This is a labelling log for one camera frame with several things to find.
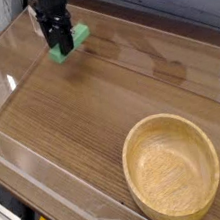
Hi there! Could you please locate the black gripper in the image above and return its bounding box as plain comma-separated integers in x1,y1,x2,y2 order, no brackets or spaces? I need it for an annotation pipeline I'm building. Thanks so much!
33,0,74,56

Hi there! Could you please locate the green rectangular block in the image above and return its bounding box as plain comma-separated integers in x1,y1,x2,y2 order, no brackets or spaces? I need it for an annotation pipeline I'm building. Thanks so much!
49,23,90,64

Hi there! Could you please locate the clear acrylic enclosure wall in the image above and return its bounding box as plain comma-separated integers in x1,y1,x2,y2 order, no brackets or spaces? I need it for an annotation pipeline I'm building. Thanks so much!
0,0,220,220

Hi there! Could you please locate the brown wooden bowl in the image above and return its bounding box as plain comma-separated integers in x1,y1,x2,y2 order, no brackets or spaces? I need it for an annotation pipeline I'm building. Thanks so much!
122,113,220,220

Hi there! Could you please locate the clear acrylic corner bracket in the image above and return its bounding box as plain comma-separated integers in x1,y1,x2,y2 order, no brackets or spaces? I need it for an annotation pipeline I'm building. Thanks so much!
27,5,44,38

